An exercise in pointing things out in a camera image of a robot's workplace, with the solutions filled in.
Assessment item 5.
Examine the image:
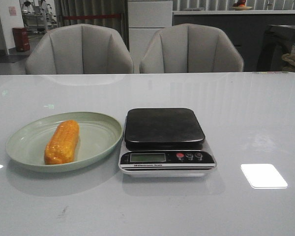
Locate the orange corn cob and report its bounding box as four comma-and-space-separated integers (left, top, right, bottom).
44, 120, 79, 165

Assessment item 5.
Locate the black digital kitchen scale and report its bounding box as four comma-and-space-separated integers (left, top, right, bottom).
118, 108, 217, 177

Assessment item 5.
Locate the right grey upholstered chair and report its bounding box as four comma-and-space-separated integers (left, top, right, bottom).
140, 24, 244, 74

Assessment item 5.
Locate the grey upholstered chair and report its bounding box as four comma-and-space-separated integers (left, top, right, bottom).
140, 24, 244, 74
25, 24, 134, 75

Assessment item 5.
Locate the light green plate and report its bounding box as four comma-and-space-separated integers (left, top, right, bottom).
5, 112, 123, 173

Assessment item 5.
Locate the left grey upholstered chair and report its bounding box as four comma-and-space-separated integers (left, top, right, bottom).
25, 24, 134, 75

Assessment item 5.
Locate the white drawer cabinet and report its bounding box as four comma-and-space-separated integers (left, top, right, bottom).
127, 0, 173, 73

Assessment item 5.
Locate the red barrier tape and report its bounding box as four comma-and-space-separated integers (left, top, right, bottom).
62, 13, 123, 20

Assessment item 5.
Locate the dark grey sideboard counter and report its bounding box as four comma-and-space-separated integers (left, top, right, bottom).
173, 10, 295, 71

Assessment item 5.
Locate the fruit bowl on counter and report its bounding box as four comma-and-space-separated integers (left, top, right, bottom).
232, 0, 252, 11

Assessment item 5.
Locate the red trash bin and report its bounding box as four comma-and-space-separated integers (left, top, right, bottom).
12, 27, 30, 52

